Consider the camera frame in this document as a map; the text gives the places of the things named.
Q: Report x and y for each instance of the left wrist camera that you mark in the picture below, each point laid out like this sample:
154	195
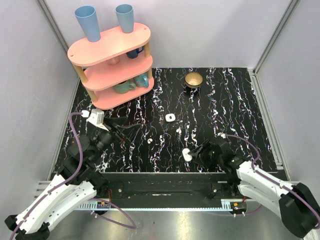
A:
96	118

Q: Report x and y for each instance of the left blue plastic cup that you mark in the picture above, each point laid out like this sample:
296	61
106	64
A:
88	21

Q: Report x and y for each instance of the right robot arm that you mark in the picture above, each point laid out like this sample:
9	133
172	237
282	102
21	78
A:
294	204

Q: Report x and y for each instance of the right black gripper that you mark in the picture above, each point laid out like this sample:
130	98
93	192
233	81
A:
202	160

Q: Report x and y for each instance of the gold patterned bowl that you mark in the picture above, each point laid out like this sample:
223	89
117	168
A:
193	80

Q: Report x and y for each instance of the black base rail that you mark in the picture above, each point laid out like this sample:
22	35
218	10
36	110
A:
206	184

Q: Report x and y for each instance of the light blue butterfly mug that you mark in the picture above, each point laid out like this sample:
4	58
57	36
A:
141	81

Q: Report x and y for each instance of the white oval case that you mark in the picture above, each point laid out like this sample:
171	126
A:
186	156

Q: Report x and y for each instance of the pink cup on shelf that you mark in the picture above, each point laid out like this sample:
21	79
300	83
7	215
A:
113	61

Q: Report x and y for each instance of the blue plastic cup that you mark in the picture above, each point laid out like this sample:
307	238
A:
125	17
88	21

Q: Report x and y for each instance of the right blue plastic cup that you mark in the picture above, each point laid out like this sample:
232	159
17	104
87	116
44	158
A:
125	17

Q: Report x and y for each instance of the teal ceramic mug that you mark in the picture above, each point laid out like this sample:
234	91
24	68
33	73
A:
124	87

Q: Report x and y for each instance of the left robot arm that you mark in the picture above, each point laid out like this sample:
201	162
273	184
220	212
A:
77	180

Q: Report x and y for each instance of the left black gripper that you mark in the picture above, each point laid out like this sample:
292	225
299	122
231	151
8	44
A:
114	131

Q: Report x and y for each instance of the pink three-tier shelf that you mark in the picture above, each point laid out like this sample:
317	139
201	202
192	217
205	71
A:
98	77

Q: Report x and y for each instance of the white earbud charging case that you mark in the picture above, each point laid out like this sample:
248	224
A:
170	117

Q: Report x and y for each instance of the dark blue mug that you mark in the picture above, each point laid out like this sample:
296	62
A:
134	53

